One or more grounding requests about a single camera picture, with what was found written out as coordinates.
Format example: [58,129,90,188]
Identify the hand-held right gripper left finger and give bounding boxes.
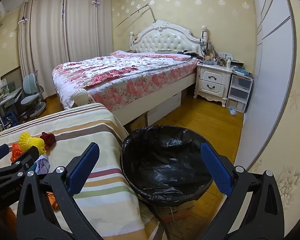
[16,142,110,240]

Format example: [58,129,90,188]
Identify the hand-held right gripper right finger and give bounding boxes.
[190,142,285,240]

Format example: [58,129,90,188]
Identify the orange foam fruit net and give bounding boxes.
[10,143,24,162]

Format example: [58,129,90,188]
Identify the yellow foam fruit net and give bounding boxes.
[18,131,45,155]

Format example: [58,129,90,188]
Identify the dark red cloth scrap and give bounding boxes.
[39,132,57,153]

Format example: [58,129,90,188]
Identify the bin with black bag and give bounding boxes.
[121,125,214,207]

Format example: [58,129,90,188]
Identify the orange clothing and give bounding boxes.
[1,205,19,233]

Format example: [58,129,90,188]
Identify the striped sheet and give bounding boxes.
[0,102,150,240]

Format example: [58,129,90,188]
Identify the cardboard box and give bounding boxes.
[162,200,195,222]

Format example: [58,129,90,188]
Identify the grey desk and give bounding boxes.
[0,87,24,110]

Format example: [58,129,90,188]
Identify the blue-grey desk chair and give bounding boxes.
[20,71,47,117]

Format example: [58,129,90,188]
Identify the white storage box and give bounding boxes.
[147,91,182,125]

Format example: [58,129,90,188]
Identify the clear plastic drawer unit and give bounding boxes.
[225,72,253,113]

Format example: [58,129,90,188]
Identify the white nightstand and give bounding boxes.
[194,62,233,108]

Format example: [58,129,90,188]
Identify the bed with floral cover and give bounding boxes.
[51,50,202,112]

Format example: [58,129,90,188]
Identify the nightstand clutter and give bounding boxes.
[199,47,253,77]

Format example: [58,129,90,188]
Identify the beige curtain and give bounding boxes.
[18,0,67,98]
[64,0,114,62]

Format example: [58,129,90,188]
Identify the dark items on bed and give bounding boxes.
[176,51,202,58]

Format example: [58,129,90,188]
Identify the white wardrobe door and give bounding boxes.
[234,0,297,172]

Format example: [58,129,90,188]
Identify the white tufted headboard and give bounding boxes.
[129,20,208,54]

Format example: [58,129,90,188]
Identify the thin metal pole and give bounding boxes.
[116,3,157,28]

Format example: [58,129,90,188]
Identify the white bed frame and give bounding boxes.
[54,66,198,128]

